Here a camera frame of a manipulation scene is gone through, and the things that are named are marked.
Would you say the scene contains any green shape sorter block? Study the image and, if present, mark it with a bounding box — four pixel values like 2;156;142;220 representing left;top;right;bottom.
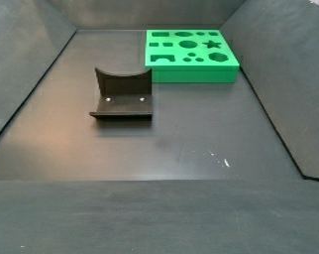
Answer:
144;30;238;83

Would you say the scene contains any black curved holder stand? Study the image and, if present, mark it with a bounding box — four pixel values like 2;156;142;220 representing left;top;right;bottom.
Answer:
89;68;153;119

